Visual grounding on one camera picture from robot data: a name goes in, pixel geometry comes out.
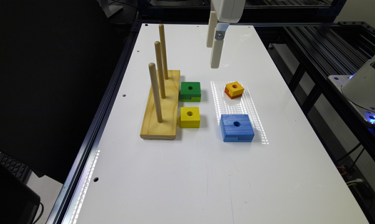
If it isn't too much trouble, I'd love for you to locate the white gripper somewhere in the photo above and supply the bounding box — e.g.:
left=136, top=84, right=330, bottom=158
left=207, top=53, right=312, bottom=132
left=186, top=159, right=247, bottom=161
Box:
left=206, top=0, right=245, bottom=68

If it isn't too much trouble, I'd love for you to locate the yellow wooden block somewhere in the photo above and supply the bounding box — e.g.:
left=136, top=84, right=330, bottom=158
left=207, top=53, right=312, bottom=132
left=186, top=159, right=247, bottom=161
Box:
left=181, top=107, right=201, bottom=128

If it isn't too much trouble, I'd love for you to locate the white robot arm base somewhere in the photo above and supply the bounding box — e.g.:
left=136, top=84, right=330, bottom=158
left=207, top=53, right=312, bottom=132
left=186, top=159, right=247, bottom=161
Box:
left=328, top=54, right=375, bottom=125

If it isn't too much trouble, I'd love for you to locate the orange and yellow block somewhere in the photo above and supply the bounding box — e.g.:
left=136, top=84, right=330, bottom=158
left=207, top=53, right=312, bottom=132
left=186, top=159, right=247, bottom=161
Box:
left=224, top=82, right=244, bottom=99

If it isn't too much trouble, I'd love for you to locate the green wooden block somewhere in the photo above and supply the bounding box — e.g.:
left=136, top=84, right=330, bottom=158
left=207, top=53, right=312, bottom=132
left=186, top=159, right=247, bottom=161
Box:
left=179, top=82, right=201, bottom=102

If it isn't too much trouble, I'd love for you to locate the blue wooden block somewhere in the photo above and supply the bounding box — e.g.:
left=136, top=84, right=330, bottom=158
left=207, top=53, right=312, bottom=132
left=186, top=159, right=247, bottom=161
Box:
left=220, top=114, right=255, bottom=142

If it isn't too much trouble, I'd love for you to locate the middle wooden peg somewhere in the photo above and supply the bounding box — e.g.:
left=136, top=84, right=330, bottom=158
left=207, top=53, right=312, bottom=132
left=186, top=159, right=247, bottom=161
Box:
left=153, top=40, right=167, bottom=100

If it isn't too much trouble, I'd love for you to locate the wooden peg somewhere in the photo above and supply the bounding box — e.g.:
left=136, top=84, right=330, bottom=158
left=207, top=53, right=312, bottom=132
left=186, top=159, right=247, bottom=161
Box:
left=159, top=24, right=168, bottom=80
left=153, top=40, right=167, bottom=100
left=148, top=62, right=163, bottom=123

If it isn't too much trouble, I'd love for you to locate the rear wooden peg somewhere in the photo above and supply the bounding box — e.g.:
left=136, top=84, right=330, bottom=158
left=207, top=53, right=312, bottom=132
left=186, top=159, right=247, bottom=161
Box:
left=159, top=24, right=168, bottom=80

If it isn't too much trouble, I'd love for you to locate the front wooden peg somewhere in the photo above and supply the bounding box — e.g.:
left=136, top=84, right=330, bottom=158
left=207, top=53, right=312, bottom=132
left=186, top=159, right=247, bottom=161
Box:
left=148, top=62, right=163, bottom=123

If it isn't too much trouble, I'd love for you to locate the wooden peg base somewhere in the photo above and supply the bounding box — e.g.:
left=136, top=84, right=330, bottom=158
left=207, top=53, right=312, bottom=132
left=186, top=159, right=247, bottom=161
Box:
left=140, top=70, right=181, bottom=140

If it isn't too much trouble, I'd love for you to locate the black keyboard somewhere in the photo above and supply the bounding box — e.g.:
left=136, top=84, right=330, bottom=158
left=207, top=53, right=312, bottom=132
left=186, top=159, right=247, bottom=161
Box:
left=0, top=152, right=32, bottom=184

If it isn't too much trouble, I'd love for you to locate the black aluminium frame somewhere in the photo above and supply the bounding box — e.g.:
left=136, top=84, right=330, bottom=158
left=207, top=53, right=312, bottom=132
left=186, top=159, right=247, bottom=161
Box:
left=254, top=24, right=375, bottom=162

